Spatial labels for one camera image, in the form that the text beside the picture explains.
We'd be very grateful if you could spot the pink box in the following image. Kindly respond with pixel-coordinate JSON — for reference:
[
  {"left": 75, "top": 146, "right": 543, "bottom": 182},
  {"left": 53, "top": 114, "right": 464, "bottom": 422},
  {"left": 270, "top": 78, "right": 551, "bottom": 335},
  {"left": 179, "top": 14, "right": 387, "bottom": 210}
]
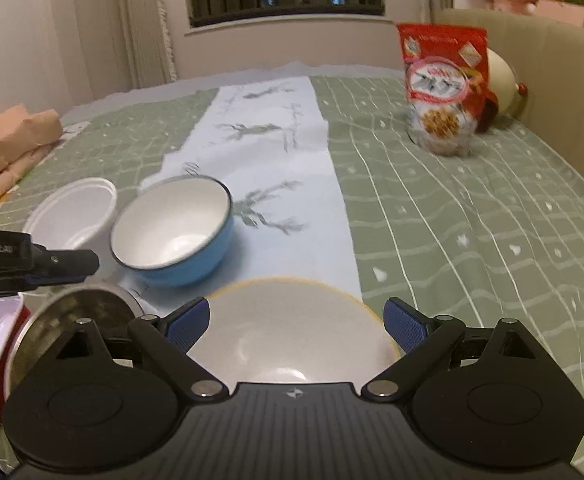
[{"left": 529, "top": 0, "right": 584, "bottom": 33}]

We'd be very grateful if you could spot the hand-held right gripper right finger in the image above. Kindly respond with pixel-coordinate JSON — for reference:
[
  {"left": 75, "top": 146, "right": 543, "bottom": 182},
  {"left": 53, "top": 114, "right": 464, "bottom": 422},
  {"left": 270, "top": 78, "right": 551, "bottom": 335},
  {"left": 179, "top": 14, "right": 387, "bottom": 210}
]
[{"left": 359, "top": 297, "right": 538, "bottom": 401}]

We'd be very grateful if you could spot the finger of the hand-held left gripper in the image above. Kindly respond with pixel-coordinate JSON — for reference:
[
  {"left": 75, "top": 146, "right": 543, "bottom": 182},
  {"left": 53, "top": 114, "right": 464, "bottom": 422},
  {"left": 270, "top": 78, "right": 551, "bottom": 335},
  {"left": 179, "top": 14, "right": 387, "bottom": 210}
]
[{"left": 46, "top": 249, "right": 100, "bottom": 284}]

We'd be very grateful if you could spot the green checked bed sheet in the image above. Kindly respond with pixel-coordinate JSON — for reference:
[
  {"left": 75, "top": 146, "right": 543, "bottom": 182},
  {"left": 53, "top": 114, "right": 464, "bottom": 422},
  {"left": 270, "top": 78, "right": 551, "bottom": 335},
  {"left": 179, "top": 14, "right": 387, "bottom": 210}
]
[{"left": 0, "top": 74, "right": 584, "bottom": 480}]

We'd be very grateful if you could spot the red cereal bag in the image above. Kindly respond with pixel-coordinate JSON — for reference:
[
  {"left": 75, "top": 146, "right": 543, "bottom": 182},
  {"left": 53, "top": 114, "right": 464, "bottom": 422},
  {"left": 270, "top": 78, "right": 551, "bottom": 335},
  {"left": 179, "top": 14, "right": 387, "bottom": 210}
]
[{"left": 396, "top": 22, "right": 489, "bottom": 159}]

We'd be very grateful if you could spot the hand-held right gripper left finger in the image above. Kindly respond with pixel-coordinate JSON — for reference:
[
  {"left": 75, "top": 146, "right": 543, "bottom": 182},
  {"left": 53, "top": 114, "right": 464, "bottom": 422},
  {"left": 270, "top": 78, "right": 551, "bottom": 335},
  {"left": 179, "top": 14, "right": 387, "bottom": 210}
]
[{"left": 54, "top": 297, "right": 227, "bottom": 401}]

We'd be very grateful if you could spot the white ceramic bowl yellow rim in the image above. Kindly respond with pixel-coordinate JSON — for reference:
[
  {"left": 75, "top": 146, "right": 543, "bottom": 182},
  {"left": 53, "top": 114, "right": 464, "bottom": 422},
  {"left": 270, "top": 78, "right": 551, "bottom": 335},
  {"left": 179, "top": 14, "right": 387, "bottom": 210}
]
[{"left": 186, "top": 277, "right": 403, "bottom": 387}]

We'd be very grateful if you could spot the beige padded headboard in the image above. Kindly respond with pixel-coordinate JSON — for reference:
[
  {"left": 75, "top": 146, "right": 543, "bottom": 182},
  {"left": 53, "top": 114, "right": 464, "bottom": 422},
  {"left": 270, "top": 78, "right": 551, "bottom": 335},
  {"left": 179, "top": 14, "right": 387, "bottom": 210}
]
[{"left": 432, "top": 7, "right": 584, "bottom": 173}]

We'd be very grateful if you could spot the blue enamel bowl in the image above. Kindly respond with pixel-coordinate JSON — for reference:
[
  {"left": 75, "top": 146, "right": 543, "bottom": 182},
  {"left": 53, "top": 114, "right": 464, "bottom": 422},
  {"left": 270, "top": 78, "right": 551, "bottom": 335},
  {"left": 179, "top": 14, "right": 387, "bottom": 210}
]
[{"left": 110, "top": 175, "right": 235, "bottom": 289}]

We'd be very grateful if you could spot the white deer print cloth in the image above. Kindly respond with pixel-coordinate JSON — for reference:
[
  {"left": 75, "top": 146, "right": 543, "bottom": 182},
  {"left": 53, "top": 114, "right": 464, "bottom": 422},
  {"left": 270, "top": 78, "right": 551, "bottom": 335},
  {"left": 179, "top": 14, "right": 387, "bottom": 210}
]
[{"left": 139, "top": 74, "right": 363, "bottom": 307}]

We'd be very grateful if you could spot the white plastic cup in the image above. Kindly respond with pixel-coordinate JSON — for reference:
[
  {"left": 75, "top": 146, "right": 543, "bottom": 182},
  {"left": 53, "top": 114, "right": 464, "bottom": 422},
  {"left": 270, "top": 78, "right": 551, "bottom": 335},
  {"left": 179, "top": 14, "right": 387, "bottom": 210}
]
[{"left": 22, "top": 177, "right": 118, "bottom": 261}]

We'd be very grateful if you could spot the stainless steel bowl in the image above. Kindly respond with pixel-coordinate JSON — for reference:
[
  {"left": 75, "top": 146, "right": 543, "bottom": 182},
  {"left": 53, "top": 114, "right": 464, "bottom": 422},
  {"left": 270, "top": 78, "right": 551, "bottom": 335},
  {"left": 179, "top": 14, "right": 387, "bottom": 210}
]
[{"left": 6, "top": 282, "right": 147, "bottom": 401}]

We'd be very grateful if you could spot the cream round plush toy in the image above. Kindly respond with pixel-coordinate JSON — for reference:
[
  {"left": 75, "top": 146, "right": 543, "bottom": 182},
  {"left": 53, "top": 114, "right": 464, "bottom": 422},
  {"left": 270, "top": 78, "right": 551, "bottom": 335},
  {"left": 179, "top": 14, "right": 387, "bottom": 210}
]
[{"left": 474, "top": 47, "right": 529, "bottom": 134}]

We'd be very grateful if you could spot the peach folded duvet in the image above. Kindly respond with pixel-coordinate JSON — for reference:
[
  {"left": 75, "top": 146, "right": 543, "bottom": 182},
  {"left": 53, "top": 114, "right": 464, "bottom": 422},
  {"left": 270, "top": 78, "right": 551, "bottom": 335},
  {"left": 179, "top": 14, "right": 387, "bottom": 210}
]
[{"left": 0, "top": 104, "right": 65, "bottom": 226}]

